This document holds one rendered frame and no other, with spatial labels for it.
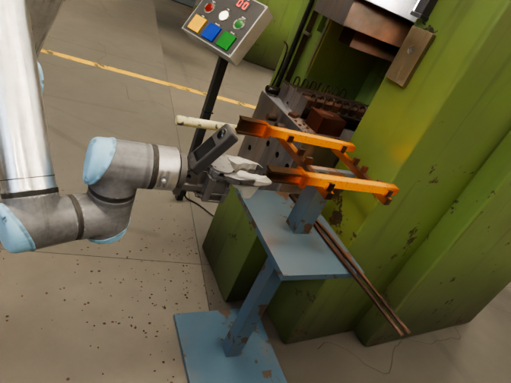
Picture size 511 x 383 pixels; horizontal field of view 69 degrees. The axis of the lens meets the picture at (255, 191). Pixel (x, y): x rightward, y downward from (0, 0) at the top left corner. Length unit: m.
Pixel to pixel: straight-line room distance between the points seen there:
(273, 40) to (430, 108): 5.27
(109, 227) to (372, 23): 1.13
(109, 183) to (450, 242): 1.36
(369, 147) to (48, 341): 1.34
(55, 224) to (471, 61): 1.11
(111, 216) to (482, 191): 1.33
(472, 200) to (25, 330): 1.73
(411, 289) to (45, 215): 1.51
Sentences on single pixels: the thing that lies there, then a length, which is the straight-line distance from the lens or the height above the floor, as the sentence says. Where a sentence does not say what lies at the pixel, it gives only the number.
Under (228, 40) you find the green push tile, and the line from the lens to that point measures 1.80.
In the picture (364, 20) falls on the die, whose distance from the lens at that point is 1.48.
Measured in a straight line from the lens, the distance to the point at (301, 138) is 1.15.
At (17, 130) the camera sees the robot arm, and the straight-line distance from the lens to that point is 0.74.
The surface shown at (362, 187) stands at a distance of 1.03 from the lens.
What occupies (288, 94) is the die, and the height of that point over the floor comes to 0.95.
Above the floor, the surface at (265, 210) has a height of 0.70.
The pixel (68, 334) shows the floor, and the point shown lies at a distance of 1.63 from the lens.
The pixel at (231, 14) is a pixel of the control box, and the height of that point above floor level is 1.11.
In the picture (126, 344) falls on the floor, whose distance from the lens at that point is 1.62.
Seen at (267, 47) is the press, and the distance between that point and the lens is 6.42.
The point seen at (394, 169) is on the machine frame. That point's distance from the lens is 1.32.
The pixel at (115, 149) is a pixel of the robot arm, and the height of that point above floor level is 0.98.
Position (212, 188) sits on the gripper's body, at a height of 0.93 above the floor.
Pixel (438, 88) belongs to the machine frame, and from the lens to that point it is 1.28.
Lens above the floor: 1.34
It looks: 29 degrees down
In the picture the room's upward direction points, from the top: 24 degrees clockwise
